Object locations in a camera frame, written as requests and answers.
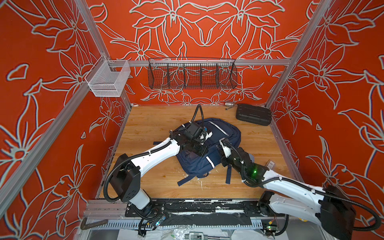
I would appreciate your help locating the black wire wall basket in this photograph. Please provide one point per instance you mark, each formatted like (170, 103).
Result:
(192, 73)

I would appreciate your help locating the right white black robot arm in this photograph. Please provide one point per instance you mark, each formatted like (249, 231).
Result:
(326, 207)

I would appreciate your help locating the dark metal hex key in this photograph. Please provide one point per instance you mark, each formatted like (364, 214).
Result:
(85, 226)

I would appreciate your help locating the white wire mesh basket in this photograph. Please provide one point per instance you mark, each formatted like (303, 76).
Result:
(108, 78)

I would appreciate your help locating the black plastic tool case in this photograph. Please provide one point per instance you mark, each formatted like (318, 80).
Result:
(254, 114)

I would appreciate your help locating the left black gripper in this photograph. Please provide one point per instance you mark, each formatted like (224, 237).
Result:
(203, 149)

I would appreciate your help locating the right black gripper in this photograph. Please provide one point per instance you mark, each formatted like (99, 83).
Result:
(222, 156)

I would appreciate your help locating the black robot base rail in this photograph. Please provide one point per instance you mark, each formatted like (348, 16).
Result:
(226, 214)

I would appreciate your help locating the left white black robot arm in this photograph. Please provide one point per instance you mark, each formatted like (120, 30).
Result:
(124, 181)

